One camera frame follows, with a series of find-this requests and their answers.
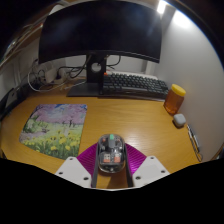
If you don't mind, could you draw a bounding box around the pen with lanyard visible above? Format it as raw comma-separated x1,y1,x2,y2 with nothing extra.
186,124,204,163

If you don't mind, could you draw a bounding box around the bright strip lamp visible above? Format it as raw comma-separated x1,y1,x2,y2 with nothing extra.
156,0,169,15

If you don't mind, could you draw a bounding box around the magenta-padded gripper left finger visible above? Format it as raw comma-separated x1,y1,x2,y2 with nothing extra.
54,143,100,189

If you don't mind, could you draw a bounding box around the transparent computer mouse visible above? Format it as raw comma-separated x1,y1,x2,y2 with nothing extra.
95,133,127,174

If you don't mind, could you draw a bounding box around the orange jar with yellow lid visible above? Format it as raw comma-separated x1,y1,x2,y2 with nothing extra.
163,83,187,115

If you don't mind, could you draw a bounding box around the white cable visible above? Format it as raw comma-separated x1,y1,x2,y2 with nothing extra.
27,59,84,93

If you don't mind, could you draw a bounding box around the dark mechanical keyboard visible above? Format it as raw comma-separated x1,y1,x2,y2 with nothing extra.
101,71,170,101

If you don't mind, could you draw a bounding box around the flower print mouse pad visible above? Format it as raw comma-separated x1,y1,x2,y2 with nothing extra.
18,103,88,160

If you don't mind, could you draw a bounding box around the white power strip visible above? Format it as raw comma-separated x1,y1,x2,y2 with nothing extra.
44,68,70,85

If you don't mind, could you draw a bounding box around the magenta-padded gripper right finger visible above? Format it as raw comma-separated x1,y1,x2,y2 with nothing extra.
123,143,170,188

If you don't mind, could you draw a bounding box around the black computer monitor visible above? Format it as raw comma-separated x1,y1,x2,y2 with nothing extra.
37,0,163,98

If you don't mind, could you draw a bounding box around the wooden wall shelf unit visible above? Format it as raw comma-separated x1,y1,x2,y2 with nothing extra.
0,3,64,66

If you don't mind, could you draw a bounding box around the black cable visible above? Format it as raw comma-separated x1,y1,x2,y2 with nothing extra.
58,54,123,80

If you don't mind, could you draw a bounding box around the small grey earbud case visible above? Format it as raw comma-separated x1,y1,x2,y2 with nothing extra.
172,113,187,128

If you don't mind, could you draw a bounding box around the silver mini computer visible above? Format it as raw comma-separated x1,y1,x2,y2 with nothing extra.
4,90,20,108

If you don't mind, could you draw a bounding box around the black desktop stand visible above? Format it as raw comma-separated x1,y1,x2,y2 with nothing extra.
0,83,32,121

